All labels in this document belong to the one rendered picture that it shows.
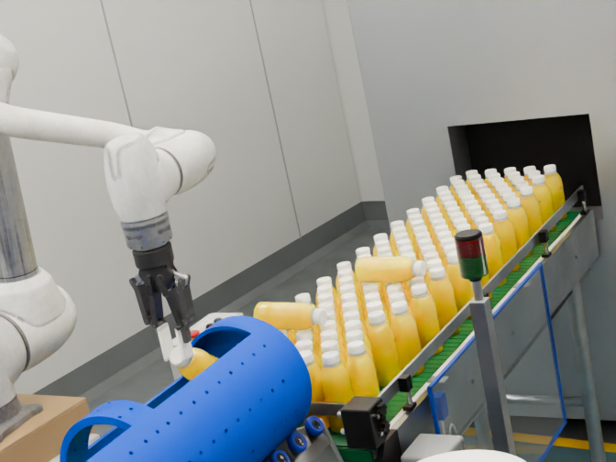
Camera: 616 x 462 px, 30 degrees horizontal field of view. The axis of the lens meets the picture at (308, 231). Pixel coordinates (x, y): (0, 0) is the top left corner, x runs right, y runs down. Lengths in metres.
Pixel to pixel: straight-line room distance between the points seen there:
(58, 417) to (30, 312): 0.24
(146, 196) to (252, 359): 0.41
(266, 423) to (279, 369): 0.12
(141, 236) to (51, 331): 0.58
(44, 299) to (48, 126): 0.49
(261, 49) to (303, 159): 0.74
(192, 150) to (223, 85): 4.25
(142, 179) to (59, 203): 3.48
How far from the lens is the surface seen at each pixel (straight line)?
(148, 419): 2.09
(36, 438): 2.56
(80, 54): 5.75
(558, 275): 3.56
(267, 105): 6.78
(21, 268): 2.64
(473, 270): 2.59
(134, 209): 2.14
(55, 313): 2.68
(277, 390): 2.31
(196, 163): 2.24
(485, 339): 2.66
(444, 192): 3.68
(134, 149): 2.12
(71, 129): 2.32
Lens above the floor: 2.01
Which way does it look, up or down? 15 degrees down
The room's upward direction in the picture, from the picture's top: 12 degrees counter-clockwise
